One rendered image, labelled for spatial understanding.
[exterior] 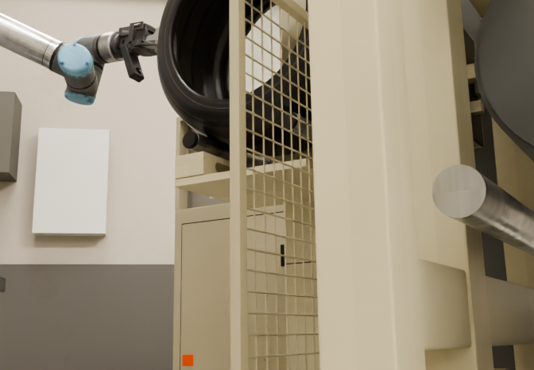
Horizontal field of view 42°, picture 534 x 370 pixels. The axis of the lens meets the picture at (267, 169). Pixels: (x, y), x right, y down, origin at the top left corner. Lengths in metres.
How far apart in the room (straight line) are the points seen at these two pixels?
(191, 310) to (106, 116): 2.49
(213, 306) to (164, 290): 2.08
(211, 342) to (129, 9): 3.12
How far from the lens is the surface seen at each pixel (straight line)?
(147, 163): 4.71
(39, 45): 2.05
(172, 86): 1.80
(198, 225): 2.57
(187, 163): 1.70
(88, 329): 4.57
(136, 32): 2.09
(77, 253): 4.62
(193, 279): 2.55
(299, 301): 1.91
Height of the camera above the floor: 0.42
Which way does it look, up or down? 14 degrees up
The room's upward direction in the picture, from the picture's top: 1 degrees counter-clockwise
